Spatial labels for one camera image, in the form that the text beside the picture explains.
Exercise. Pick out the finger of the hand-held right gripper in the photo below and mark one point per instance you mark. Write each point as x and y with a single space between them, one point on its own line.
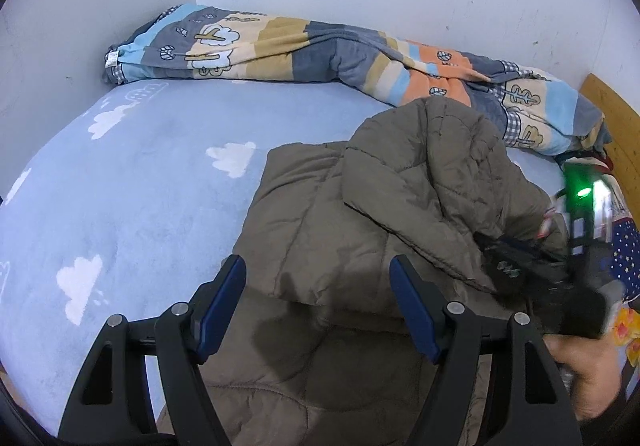
515 248
507 273

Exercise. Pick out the wooden headboard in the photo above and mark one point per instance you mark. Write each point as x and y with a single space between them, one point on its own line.
615 115

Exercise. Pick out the light blue cloud-print bed sheet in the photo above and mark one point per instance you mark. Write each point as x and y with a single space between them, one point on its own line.
150 186

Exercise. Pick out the person's right hand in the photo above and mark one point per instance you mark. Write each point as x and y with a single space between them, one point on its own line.
587 371

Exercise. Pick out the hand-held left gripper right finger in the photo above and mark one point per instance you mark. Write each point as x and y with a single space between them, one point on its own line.
417 316

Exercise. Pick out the yellow floral scarf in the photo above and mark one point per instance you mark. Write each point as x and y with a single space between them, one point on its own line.
627 331

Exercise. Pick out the brown padded jacket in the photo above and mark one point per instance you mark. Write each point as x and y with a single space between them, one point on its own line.
350 206

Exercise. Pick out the navy star-print pillow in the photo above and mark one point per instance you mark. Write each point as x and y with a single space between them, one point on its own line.
627 251

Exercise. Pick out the patchwork tree-print blanket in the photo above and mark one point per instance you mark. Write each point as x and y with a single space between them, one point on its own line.
325 50

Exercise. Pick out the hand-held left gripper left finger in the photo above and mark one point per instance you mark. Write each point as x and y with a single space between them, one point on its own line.
220 311

